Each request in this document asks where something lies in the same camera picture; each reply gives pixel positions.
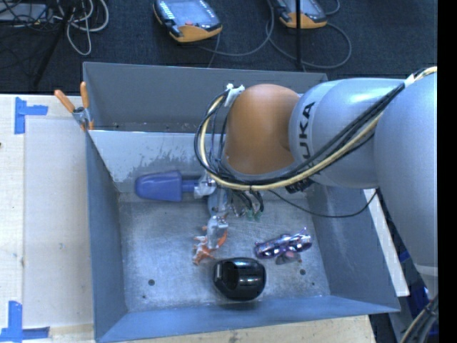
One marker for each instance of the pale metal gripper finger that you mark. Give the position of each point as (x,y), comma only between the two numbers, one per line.
(213,232)
(223,225)

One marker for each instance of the orange and white toy animal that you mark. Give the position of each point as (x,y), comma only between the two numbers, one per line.
(201,252)

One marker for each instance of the black glossy rounded object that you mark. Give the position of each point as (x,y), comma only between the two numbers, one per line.
(239,279)

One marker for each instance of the grey metal bin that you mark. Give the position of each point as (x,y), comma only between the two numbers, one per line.
(160,248)

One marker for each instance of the blue tapered plastic tool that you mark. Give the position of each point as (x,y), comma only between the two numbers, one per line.
(159,186)

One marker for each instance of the purple patterned sunglasses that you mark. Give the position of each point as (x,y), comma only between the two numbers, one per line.
(282,246)

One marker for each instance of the pale wood board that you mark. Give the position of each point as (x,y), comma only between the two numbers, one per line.
(57,209)

